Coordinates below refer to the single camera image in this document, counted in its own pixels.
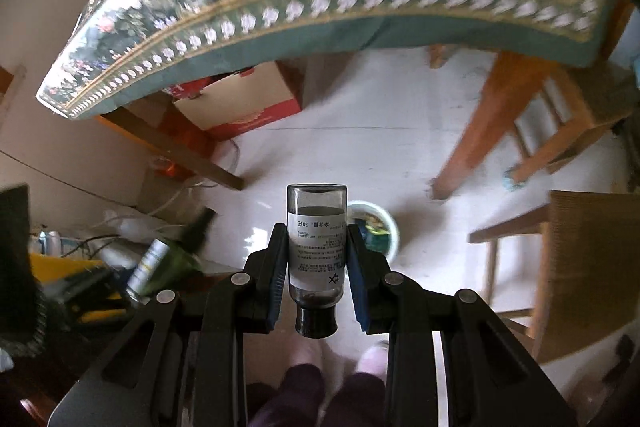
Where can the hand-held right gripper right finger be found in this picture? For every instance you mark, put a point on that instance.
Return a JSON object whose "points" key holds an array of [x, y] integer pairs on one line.
{"points": [[357, 287]]}

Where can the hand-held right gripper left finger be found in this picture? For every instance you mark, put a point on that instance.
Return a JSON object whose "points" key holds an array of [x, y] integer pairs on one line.
{"points": [[275, 287]]}

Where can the small clear glass bottle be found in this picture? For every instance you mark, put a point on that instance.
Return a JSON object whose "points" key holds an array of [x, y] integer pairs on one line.
{"points": [[315, 257]]}

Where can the white plastic bucket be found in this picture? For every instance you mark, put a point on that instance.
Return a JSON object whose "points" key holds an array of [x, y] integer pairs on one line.
{"points": [[392, 232]]}

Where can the pink slipper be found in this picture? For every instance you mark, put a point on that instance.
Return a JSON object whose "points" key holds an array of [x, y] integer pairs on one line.
{"points": [[315, 352]]}

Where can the green glass bottle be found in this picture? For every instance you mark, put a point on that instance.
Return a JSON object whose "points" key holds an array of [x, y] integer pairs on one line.
{"points": [[185, 257]]}

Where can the person's purple trousers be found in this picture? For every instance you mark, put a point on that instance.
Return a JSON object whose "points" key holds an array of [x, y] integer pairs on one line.
{"points": [[300, 397]]}

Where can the silver labelled can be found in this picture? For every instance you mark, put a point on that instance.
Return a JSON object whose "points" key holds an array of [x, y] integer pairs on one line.
{"points": [[147, 267]]}

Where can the red cardboard box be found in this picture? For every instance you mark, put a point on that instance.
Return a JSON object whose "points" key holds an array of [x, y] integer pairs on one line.
{"points": [[250, 112]]}

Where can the wooden table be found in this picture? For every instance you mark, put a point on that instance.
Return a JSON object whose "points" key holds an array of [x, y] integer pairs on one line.
{"points": [[480, 137]]}

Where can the yellow plastic object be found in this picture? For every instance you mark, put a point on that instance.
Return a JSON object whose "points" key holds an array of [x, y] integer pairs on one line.
{"points": [[60, 264]]}

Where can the woven wooden chair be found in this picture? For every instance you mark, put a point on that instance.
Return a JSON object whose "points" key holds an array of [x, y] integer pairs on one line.
{"points": [[585, 272]]}

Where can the wooden stool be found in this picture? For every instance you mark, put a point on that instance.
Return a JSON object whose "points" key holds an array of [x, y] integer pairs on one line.
{"points": [[575, 117]]}

